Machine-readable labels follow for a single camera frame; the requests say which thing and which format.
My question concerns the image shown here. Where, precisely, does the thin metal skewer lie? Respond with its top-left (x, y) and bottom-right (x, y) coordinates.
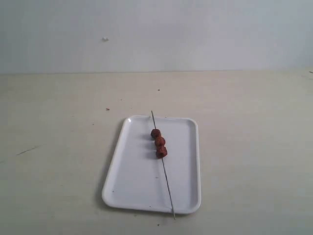
top-left (151, 110), bottom-right (176, 220)

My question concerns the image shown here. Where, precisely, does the brown meatball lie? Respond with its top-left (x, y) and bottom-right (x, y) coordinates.
top-left (156, 145), bottom-right (168, 159)
top-left (155, 136), bottom-right (166, 148)
top-left (151, 128), bottom-right (161, 139)

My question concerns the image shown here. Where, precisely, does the white rectangular plastic tray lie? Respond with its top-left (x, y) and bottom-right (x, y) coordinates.
top-left (102, 115), bottom-right (201, 214)

